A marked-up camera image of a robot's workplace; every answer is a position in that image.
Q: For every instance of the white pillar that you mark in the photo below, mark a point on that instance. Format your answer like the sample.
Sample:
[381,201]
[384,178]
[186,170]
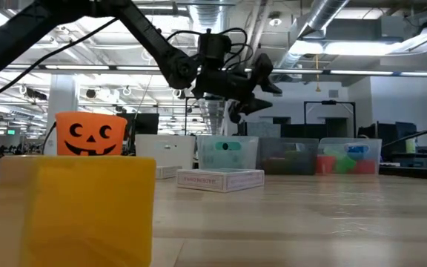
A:
[62,96]

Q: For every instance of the orange pumpkin bucket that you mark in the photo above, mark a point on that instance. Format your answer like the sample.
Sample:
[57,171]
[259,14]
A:
[59,126]

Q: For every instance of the yellow-green bottle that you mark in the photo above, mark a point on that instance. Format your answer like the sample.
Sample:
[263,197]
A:
[410,146]

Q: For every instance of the pink backed card deck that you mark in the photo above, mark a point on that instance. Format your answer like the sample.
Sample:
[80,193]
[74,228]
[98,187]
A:
[235,180]

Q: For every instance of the black monitor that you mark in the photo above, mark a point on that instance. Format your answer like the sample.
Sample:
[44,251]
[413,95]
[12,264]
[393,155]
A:
[145,124]

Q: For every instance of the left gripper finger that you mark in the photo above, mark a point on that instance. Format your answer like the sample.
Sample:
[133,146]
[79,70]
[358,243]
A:
[265,74]
[250,107]

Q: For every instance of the black diagonal rod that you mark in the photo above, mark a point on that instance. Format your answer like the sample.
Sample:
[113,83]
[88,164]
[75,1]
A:
[421,135]

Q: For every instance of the ceiling light rail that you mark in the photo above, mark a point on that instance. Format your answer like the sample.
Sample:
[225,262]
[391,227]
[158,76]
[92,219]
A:
[87,67]

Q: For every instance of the clear plastic bin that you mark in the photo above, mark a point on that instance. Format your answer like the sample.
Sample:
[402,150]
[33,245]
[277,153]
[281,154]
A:
[250,159]
[374,148]

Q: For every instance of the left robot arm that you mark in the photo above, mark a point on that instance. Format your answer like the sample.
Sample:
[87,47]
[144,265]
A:
[13,37]

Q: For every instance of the light green studded plate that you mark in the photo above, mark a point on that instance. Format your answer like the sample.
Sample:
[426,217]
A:
[297,157]

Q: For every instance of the red plastic block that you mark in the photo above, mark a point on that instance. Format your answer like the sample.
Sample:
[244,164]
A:
[365,168]

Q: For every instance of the white plastic bin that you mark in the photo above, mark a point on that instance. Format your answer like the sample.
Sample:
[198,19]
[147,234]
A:
[150,155]

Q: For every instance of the yellow plastic block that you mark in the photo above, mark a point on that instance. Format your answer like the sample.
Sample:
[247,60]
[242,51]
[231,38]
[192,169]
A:
[72,211]

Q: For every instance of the red small toy brick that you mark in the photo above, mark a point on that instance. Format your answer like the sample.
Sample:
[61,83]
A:
[274,167]

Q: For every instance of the green exit sign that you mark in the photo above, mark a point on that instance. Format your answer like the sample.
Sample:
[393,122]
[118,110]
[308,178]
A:
[11,132]

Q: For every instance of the grey tinted plastic bin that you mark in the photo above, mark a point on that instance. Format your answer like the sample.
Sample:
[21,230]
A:
[273,146]

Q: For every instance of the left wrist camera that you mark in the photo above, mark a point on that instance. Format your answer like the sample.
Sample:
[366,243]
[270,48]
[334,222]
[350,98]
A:
[213,48]

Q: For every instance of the red two-stud block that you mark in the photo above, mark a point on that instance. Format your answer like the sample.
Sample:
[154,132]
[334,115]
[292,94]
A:
[324,166]

